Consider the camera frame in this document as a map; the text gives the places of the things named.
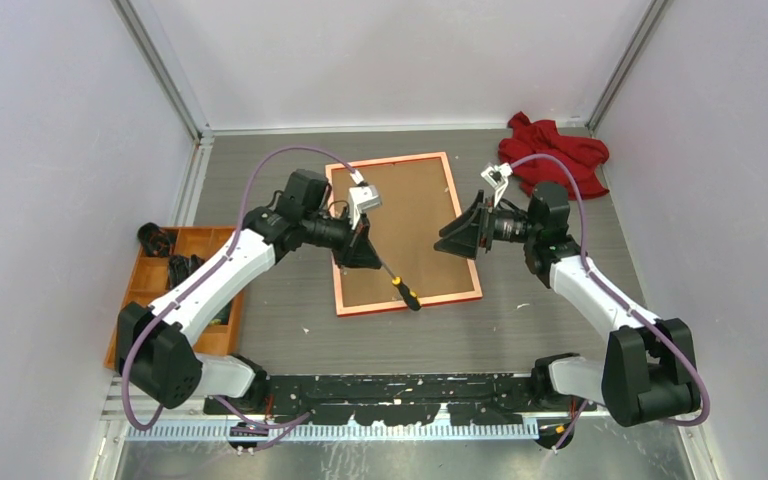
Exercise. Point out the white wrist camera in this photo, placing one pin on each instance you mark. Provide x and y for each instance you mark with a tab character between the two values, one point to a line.
497	176
361	199

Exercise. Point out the yellow black screwdriver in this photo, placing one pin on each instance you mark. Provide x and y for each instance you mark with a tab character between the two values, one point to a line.
409	297

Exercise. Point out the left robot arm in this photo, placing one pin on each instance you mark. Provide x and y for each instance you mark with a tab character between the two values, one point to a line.
155	344

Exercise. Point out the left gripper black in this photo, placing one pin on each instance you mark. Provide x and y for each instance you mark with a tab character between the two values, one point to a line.
360	251

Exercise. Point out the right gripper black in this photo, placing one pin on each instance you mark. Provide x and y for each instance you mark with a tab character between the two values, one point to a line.
464	242

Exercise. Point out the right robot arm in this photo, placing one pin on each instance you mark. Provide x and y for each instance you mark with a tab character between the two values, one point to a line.
648	372

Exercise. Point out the red picture frame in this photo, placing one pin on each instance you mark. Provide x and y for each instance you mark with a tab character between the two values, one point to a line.
419	197

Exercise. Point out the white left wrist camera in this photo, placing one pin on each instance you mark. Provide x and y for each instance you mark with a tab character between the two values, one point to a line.
361	199

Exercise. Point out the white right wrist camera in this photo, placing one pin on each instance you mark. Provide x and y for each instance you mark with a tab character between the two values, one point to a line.
497	176

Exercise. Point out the blue green item in tray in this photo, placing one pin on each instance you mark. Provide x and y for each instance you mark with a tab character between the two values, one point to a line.
223	315

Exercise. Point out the red cloth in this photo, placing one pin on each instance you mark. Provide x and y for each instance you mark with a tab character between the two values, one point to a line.
564	159

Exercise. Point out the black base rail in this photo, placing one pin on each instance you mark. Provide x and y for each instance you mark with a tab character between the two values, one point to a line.
401	400

